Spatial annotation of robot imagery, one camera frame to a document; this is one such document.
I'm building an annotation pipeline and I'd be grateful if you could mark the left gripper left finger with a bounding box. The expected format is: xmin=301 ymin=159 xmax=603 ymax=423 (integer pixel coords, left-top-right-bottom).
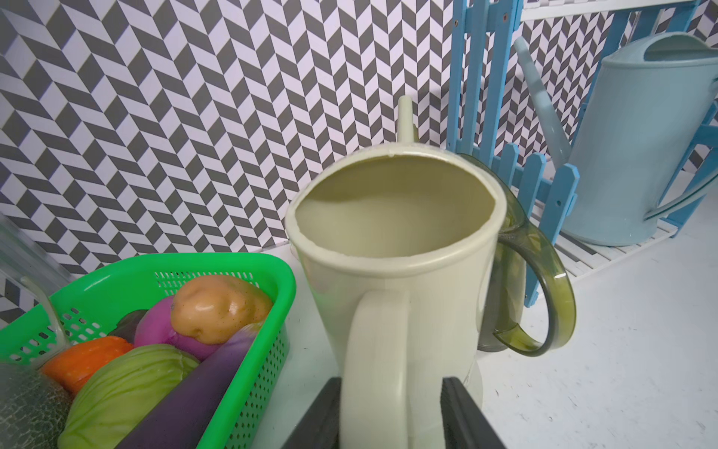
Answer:
xmin=282 ymin=377 xmax=341 ymax=449

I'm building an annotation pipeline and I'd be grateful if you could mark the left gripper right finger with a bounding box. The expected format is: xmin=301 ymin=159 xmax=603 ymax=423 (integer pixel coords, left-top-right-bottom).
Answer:
xmin=441 ymin=377 xmax=506 ymax=449

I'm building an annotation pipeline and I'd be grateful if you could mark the cream watering can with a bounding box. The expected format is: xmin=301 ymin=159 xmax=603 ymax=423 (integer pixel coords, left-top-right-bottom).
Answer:
xmin=285 ymin=97 xmax=507 ymax=448

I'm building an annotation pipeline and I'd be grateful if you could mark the blue white slatted shelf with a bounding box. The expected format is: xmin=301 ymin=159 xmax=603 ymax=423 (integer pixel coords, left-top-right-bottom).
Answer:
xmin=445 ymin=0 xmax=718 ymax=309

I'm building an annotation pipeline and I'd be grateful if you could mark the light blue watering can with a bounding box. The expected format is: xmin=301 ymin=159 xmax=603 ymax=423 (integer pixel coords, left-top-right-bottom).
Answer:
xmin=513 ymin=32 xmax=717 ymax=246

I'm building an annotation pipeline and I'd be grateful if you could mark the olive transparent watering can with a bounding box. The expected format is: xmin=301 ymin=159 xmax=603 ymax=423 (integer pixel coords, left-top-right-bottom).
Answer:
xmin=463 ymin=155 xmax=577 ymax=357

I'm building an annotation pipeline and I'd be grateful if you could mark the purple eggplant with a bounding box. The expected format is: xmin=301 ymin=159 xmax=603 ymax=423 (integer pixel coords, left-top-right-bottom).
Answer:
xmin=118 ymin=324 xmax=261 ymax=448

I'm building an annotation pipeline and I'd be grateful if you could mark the brown potato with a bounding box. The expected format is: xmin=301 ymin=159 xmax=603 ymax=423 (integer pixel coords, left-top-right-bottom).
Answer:
xmin=170 ymin=275 xmax=274 ymax=345

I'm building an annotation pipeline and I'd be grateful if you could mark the purple onion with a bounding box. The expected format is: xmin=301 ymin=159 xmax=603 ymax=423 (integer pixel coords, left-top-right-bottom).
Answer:
xmin=134 ymin=296 xmax=221 ymax=361

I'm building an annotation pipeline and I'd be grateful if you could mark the light green cabbage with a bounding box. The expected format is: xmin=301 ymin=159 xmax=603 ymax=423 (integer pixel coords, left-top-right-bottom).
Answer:
xmin=57 ymin=344 xmax=199 ymax=448

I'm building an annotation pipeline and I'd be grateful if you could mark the orange carrot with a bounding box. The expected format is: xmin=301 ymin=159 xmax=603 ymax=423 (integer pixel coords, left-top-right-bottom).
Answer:
xmin=40 ymin=336 xmax=134 ymax=397

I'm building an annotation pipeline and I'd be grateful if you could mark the green plastic basket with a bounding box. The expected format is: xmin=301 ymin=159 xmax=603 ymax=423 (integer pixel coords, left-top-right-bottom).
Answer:
xmin=1 ymin=254 xmax=297 ymax=448

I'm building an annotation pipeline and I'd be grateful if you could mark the dark green melon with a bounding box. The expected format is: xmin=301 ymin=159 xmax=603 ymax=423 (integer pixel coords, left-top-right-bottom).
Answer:
xmin=1 ymin=362 xmax=72 ymax=448

